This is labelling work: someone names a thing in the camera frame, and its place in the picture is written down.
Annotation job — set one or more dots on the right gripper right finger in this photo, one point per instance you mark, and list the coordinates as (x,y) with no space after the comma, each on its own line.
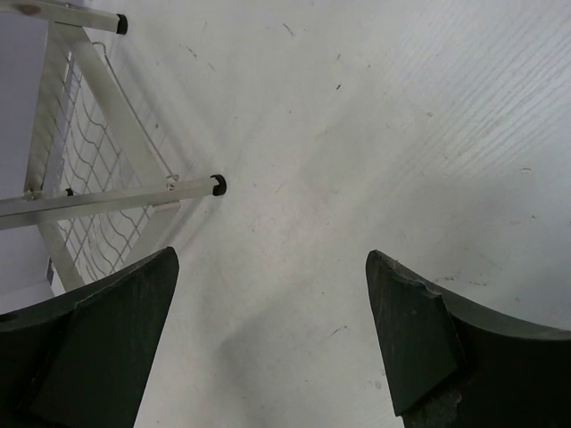
(451,362)

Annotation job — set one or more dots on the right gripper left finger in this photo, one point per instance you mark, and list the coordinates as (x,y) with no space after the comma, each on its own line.
(82,359)

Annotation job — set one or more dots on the steel two-tier dish rack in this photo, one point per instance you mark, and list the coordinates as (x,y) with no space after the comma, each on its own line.
(97,188)

